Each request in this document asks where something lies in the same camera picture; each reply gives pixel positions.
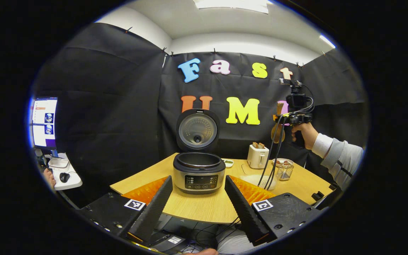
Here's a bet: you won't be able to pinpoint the plate with meat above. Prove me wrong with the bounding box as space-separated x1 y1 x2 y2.
271 158 294 168

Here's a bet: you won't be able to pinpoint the large ceiling light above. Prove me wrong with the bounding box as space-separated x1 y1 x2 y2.
193 0 270 14

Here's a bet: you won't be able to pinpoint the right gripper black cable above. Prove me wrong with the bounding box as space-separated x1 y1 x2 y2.
257 115 287 190

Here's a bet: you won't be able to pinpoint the clear rice container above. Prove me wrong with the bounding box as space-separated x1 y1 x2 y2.
241 164 279 190

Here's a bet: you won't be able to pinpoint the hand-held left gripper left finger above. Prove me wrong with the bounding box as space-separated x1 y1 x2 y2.
78 175 174 245

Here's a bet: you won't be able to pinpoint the small ceiling light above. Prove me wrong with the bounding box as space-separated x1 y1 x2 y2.
319 34 336 49

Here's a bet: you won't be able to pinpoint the black box with white label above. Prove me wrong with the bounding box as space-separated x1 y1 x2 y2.
147 232 187 254

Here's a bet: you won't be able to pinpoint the wire chopstick holder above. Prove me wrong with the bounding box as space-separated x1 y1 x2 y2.
277 162 294 181

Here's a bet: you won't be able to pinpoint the white toaster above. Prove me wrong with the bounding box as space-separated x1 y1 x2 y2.
247 144 270 169

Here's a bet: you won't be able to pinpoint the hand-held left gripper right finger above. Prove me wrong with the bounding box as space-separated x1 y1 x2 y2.
225 175 327 245

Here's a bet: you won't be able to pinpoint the computer monitor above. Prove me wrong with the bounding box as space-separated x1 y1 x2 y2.
32 97 59 149

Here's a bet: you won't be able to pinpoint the black backdrop cloth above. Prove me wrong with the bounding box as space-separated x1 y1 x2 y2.
30 22 370 208

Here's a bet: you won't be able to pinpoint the wooden spoon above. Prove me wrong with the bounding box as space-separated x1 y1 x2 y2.
271 101 290 144

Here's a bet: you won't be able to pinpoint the white side desk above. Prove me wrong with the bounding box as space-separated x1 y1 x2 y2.
46 153 83 191

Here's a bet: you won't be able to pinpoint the silver black rice cooker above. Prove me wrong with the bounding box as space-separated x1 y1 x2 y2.
173 109 226 194

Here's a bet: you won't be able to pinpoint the person's grey trousers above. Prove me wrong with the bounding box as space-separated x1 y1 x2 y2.
216 227 258 255

